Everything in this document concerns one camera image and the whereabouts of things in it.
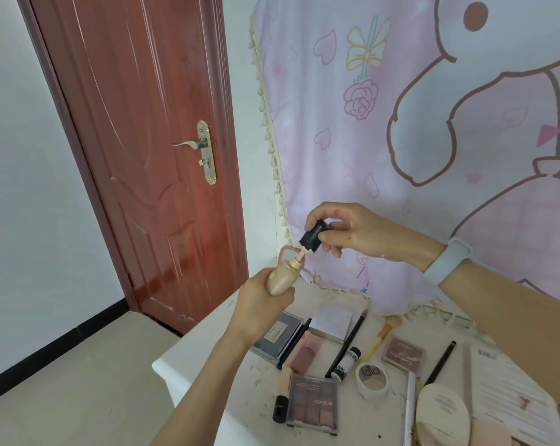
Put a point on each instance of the small red blush palette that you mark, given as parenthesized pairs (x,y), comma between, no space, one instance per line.
(403,355)

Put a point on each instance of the brown wooden door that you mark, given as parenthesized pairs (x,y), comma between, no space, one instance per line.
(145,157)

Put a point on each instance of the black eyeliner pencil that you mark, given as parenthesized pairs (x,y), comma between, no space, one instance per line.
(346,343)

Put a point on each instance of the lilac cartoon cloth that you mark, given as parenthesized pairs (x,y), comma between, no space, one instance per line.
(400,134)

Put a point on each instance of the pink lip gloss tube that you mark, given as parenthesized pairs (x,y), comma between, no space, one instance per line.
(305,353)

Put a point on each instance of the black pen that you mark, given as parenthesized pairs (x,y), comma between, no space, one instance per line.
(440,362)

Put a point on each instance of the white table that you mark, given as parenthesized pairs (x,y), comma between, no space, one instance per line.
(201,357)

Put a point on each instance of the silver square palette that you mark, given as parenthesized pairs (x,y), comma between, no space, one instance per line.
(331,322)

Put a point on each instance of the beige foundation bottle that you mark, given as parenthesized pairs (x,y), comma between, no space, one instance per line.
(284,276)

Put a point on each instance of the black eyeliner pencils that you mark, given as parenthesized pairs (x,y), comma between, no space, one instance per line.
(294,343)

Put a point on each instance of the dark grey palette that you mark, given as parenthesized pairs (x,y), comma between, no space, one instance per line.
(277,339)

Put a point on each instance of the beige concealer tube black cap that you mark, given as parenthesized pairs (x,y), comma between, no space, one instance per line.
(282,399)

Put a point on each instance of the person's left forearm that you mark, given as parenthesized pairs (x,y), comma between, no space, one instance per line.
(201,394)

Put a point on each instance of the round white powder compact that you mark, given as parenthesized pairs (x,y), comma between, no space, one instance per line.
(372,380)

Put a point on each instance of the paper instruction sheet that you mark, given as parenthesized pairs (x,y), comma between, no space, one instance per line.
(512,394)

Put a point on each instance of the person's right forearm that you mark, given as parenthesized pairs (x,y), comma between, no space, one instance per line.
(517,320)

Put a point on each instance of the person's right hand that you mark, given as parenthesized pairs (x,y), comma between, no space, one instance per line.
(363,232)

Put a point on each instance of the silver mascara tube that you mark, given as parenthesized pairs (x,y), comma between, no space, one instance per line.
(409,408)

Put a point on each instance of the orange brown eyeshadow palette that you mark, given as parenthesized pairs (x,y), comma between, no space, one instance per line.
(312,406)

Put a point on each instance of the white smartwatch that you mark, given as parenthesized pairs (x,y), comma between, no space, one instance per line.
(447,262)

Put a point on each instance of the small black white bottle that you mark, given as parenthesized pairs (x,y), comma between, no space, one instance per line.
(346,364)

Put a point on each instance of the person's left hand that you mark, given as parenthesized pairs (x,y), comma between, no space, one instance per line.
(261,306)

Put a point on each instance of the black foundation bottle cap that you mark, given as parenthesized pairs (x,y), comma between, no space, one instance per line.
(313,237)

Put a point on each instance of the white oval compact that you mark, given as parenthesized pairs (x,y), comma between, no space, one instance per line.
(442,415)

